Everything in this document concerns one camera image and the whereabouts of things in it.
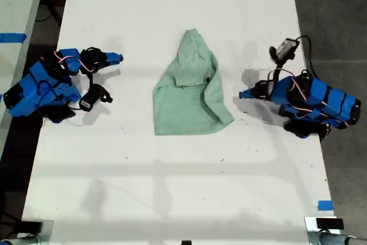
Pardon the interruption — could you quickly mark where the short blue tape strip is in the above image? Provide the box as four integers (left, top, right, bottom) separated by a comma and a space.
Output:
317, 200, 334, 212

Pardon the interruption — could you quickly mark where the grey metal pipe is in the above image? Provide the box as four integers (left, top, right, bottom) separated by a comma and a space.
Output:
307, 230, 367, 245
0, 234, 41, 245

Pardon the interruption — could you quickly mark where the grey gripper camera box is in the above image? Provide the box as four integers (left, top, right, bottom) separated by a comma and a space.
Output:
268, 38, 300, 63

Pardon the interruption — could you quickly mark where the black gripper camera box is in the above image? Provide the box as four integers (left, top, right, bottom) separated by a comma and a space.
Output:
78, 83, 114, 112

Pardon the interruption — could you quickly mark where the pale green T-shirt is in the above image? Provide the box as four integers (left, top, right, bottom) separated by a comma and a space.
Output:
152, 28, 236, 136

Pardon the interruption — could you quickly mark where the black floor cable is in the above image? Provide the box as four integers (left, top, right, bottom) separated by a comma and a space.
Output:
35, 0, 63, 24

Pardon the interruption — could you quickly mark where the long blue tape strip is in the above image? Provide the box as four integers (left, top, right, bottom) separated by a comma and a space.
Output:
0, 32, 28, 43

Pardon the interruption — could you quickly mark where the metal table clamp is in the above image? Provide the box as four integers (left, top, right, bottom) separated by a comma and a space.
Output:
17, 219, 55, 240
304, 216, 345, 233

